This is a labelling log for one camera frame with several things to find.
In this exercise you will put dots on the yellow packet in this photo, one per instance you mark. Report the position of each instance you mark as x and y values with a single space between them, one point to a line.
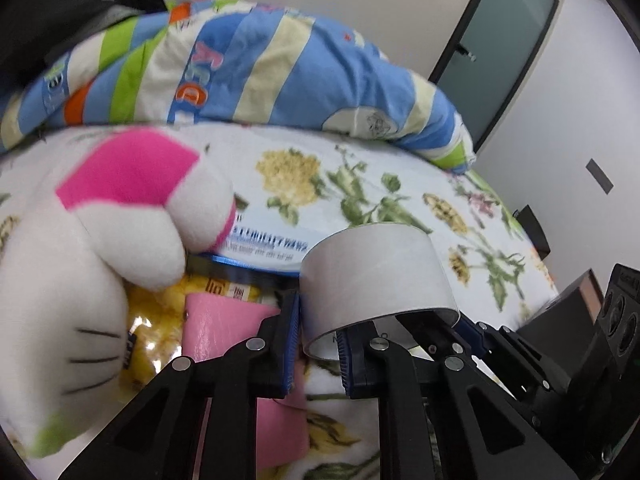
150 310

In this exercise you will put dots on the frosted glass door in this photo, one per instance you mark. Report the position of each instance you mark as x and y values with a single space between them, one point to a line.
500 45

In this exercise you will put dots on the white tape roll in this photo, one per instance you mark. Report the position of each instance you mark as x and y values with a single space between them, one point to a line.
380 275

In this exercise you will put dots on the white plush cat toy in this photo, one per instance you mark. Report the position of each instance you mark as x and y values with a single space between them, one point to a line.
60 300

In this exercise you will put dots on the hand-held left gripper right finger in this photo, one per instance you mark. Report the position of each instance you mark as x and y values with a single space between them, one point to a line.
345 360

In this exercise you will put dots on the dark clothes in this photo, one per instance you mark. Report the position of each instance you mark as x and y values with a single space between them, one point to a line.
50 20

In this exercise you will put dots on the blue striped quilt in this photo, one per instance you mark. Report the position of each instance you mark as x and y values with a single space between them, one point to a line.
280 60

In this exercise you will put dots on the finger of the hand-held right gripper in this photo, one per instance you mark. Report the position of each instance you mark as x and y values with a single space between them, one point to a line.
515 355

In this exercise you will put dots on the black storage box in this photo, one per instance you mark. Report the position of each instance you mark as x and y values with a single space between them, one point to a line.
555 320

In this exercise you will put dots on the black and yellow dustpan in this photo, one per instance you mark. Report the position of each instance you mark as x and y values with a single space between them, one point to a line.
532 230

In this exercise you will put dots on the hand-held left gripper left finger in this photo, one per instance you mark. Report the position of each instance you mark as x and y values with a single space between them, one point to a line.
292 340

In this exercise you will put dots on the blue and white box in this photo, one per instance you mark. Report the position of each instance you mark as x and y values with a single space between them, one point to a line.
270 240

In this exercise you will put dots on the floral bed sheet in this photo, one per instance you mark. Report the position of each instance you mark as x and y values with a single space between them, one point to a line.
400 170

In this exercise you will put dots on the dark wall plate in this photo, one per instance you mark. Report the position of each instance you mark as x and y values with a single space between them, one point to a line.
600 176

